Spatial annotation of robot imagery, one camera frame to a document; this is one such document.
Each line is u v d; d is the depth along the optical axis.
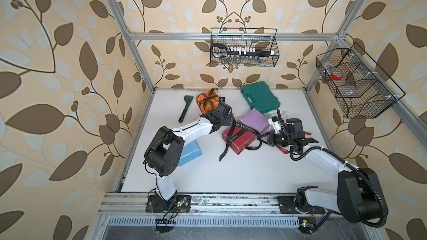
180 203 0.74
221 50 0.83
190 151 0.85
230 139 0.88
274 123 0.79
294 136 0.68
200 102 1.02
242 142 0.87
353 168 0.44
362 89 0.73
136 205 0.76
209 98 1.05
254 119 0.95
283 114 1.05
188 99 1.15
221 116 0.71
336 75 0.81
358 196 0.41
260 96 1.12
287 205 0.74
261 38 0.91
